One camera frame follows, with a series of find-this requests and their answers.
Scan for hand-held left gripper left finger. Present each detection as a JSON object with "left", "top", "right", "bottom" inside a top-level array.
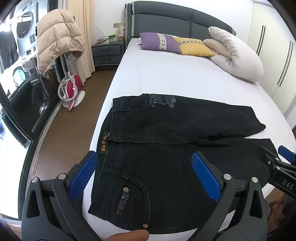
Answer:
[{"left": 21, "top": 151, "right": 102, "bottom": 241}]

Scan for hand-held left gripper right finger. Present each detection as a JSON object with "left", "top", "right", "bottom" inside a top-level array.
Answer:
[{"left": 191, "top": 152, "right": 271, "bottom": 241}]

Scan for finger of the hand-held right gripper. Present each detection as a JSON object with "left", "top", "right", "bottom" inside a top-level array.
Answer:
[
  {"left": 256, "top": 146, "right": 281, "bottom": 168},
  {"left": 278, "top": 145, "right": 296, "bottom": 164}
]

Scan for black denim pants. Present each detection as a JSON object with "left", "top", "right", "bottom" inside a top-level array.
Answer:
[{"left": 88, "top": 93, "right": 281, "bottom": 234}]

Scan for person's left hand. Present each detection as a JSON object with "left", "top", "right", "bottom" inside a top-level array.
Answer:
[{"left": 103, "top": 229, "right": 150, "bottom": 241}]

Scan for white wardrobe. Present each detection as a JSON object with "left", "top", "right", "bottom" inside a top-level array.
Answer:
[{"left": 246, "top": 0, "right": 296, "bottom": 130}]

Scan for folded white duvet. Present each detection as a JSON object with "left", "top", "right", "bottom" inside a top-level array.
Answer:
[{"left": 203, "top": 26, "right": 264, "bottom": 83}]

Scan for white bed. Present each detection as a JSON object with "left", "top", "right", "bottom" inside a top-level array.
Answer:
[{"left": 82, "top": 35, "right": 296, "bottom": 241}]

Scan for grey nightstand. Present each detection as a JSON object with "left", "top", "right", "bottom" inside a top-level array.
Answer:
[{"left": 91, "top": 39, "right": 126, "bottom": 68}]

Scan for yellow pillow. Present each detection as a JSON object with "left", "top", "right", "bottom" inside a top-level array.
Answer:
[{"left": 173, "top": 37, "right": 215, "bottom": 57}]

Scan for beige puffer jacket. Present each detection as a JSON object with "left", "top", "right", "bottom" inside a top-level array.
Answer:
[{"left": 36, "top": 9, "right": 85, "bottom": 75}]

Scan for purple pillow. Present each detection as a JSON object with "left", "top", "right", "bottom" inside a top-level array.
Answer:
[{"left": 139, "top": 32, "right": 182, "bottom": 54}]

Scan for dark hanging clothes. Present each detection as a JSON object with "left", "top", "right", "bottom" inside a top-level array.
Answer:
[{"left": 0, "top": 30, "right": 18, "bottom": 71}]

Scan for beige curtain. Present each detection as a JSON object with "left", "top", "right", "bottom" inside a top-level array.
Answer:
[{"left": 67, "top": 0, "right": 96, "bottom": 80}]

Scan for white washing machine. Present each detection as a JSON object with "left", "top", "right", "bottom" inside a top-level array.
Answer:
[{"left": 13, "top": 5, "right": 39, "bottom": 56}]

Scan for dark grey padded headboard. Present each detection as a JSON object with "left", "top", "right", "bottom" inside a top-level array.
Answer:
[{"left": 125, "top": 1, "right": 237, "bottom": 50}]

